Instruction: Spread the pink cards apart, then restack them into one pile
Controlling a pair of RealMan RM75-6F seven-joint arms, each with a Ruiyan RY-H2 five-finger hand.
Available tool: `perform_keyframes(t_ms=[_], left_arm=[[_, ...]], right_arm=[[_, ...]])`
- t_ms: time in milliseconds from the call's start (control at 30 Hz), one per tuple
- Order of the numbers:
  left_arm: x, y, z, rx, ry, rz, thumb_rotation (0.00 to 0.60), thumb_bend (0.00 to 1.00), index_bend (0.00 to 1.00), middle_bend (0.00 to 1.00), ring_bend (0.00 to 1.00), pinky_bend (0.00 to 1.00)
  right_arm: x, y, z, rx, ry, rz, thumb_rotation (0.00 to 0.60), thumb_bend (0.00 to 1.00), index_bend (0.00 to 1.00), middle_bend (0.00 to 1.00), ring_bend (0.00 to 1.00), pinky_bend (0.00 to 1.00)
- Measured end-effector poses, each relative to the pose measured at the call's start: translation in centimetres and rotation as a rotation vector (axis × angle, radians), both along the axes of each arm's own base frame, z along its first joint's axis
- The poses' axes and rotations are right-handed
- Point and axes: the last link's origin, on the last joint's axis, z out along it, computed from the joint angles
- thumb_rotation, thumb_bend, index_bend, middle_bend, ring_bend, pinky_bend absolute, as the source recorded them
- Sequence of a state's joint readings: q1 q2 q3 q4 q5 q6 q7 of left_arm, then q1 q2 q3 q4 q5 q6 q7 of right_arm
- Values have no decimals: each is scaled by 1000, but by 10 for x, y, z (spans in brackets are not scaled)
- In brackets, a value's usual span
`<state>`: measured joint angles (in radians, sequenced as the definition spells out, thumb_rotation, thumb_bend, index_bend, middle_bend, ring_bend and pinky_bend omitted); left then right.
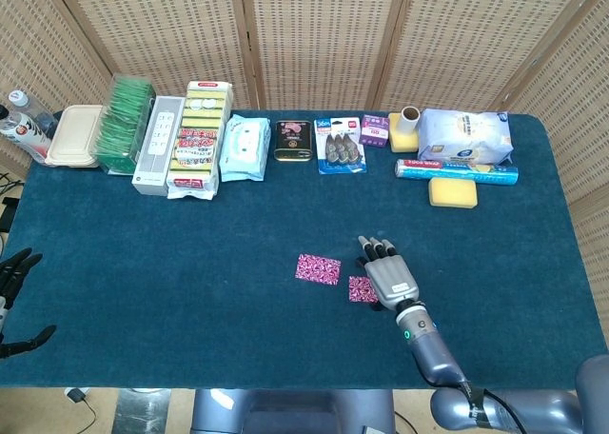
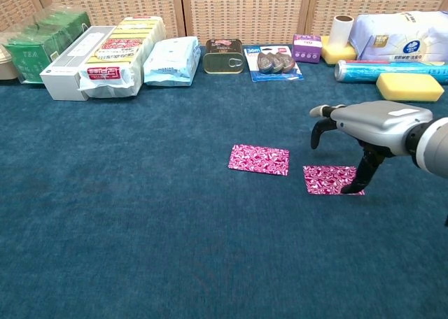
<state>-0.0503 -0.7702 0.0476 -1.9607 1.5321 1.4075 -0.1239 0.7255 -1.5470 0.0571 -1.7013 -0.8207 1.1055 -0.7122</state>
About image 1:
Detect white labelled drink bottle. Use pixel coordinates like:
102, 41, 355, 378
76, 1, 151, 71
0, 104, 53, 165

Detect shiny metal table leg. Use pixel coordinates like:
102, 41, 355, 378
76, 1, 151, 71
113, 388, 172, 434

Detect pink patterned packet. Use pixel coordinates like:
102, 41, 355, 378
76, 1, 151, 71
294, 253, 343, 286
347, 275, 381, 305

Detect white power strip box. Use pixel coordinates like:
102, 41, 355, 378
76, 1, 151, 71
131, 95, 187, 197

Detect yellow sponge multipack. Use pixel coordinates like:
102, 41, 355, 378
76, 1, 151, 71
166, 80, 235, 201

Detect black cables bundle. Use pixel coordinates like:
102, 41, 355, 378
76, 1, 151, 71
0, 169, 25, 238

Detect yellow sponge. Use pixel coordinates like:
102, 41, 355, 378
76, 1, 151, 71
387, 112, 421, 153
428, 177, 479, 210

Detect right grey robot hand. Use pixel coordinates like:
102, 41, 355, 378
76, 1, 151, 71
355, 235, 421, 311

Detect black gold luncheon meat tin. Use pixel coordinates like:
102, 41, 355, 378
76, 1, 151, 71
273, 119, 315, 163

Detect white paper roll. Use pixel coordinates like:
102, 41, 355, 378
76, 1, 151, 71
399, 106, 422, 135

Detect dark blue table mat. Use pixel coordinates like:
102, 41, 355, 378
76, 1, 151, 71
0, 108, 609, 390

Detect light blue wet wipes pack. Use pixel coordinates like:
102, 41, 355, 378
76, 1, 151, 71
218, 113, 272, 183

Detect white blue tissue pack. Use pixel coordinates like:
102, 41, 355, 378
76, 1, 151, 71
417, 108, 515, 166

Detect charger with cable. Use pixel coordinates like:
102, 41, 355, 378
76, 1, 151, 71
65, 386, 104, 434

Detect woven wooden folding screen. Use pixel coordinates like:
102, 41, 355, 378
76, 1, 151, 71
0, 0, 609, 354

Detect clear bottle white cap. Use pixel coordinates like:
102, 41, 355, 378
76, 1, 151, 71
8, 89, 59, 140

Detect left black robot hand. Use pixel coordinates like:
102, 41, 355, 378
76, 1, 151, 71
0, 247, 57, 359

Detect correction tape blister pack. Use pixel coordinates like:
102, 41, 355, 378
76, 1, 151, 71
313, 116, 368, 176

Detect blue cling film roll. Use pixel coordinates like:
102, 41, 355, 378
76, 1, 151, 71
394, 158, 520, 186

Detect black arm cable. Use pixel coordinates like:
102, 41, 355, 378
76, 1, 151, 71
459, 381, 529, 434

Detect grey-blue robot torso base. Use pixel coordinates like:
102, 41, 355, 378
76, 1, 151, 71
189, 388, 399, 434

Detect small purple box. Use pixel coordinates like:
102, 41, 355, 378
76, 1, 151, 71
359, 113, 391, 148

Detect clear box green tea bags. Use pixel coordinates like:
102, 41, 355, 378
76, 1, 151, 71
92, 73, 158, 176

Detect beige lunch box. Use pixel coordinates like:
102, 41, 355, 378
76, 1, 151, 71
45, 104, 105, 169

